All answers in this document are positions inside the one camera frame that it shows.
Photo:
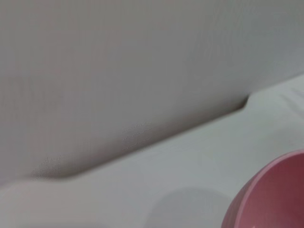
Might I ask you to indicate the pink plastic bowl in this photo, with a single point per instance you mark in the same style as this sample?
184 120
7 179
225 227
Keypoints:
273 197

